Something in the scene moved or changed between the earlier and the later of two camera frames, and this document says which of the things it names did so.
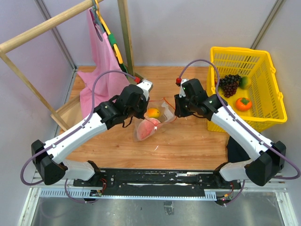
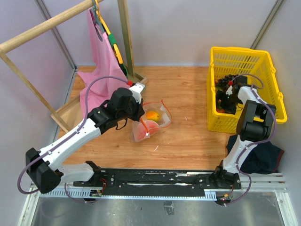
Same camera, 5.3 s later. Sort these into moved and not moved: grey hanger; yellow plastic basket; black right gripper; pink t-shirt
Moved: black right gripper
Not moved: yellow plastic basket; grey hanger; pink t-shirt
